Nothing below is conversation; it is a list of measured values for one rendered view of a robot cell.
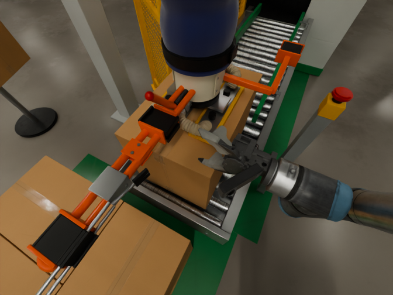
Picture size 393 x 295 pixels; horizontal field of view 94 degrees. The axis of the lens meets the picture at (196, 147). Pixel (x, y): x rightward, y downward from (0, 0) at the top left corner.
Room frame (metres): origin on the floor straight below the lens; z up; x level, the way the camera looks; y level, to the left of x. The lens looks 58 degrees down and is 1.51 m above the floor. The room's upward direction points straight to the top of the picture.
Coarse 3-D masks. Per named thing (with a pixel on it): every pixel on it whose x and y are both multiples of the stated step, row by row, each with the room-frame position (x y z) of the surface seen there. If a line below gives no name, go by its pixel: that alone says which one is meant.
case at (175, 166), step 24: (240, 72) 0.78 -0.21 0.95; (240, 96) 0.61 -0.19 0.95; (192, 120) 0.48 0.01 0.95; (240, 120) 0.50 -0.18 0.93; (168, 144) 0.36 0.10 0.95; (192, 144) 0.36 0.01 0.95; (144, 168) 0.38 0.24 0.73; (168, 168) 0.31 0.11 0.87; (192, 168) 0.27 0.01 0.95; (192, 192) 0.26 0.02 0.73
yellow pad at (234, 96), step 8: (224, 88) 0.63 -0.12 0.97; (232, 88) 0.63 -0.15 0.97; (240, 88) 0.64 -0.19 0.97; (232, 96) 0.59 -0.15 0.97; (232, 104) 0.54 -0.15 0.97; (208, 112) 0.50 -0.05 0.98; (216, 112) 0.50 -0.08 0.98; (224, 112) 0.50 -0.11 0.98; (200, 120) 0.46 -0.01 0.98; (208, 120) 0.46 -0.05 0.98; (216, 120) 0.46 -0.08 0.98; (224, 120) 0.46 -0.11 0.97; (216, 128) 0.42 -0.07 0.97; (192, 136) 0.39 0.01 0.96; (200, 136) 0.39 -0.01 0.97
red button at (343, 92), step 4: (336, 88) 0.56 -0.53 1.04; (340, 88) 0.56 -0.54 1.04; (344, 88) 0.56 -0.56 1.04; (332, 92) 0.55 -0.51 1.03; (336, 92) 0.54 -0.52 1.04; (340, 92) 0.53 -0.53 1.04; (344, 92) 0.53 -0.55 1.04; (348, 92) 0.53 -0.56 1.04; (332, 96) 0.54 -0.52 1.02; (336, 96) 0.52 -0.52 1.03; (340, 96) 0.52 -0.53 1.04; (344, 96) 0.52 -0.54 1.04; (348, 96) 0.52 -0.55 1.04; (352, 96) 0.52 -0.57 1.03; (332, 100) 0.54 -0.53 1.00; (336, 100) 0.52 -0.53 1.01; (340, 100) 0.51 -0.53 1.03; (344, 100) 0.50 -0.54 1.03; (348, 100) 0.50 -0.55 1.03
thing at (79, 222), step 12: (60, 216) 0.08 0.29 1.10; (72, 216) 0.08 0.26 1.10; (48, 228) 0.06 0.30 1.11; (60, 228) 0.06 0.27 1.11; (72, 228) 0.06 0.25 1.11; (84, 228) 0.06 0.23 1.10; (36, 240) 0.04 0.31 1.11; (48, 240) 0.04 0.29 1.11; (60, 240) 0.04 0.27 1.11; (72, 240) 0.04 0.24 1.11; (36, 252) 0.02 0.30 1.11; (48, 252) 0.02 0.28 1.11; (60, 252) 0.02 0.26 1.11; (48, 264) 0.00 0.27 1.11
